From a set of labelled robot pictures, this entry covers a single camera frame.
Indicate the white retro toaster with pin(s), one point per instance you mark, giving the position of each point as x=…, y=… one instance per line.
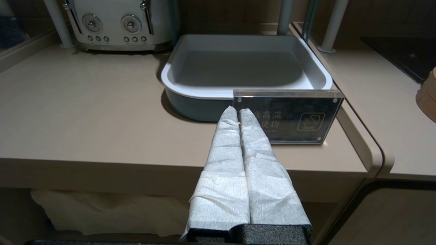
x=115, y=10

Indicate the three-tier grey tray rack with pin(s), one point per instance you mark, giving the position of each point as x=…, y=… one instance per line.
x=309, y=19

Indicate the black induction cooktop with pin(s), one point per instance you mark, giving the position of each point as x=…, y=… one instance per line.
x=405, y=56

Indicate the bamboo steamer basket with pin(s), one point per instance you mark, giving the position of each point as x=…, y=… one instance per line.
x=428, y=100

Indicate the white cloth under counter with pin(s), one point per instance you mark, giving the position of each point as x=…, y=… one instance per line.
x=102, y=211

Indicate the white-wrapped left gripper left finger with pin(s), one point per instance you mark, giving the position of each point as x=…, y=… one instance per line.
x=224, y=190

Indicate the acrylic hot warning sign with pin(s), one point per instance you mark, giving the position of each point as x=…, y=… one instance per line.
x=299, y=115

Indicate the long white support pole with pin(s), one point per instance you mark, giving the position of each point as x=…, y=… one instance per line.
x=58, y=26

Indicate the large grey rack tray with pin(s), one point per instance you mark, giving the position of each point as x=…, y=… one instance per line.
x=238, y=66

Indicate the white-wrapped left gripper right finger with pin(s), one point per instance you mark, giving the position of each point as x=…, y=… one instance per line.
x=269, y=194

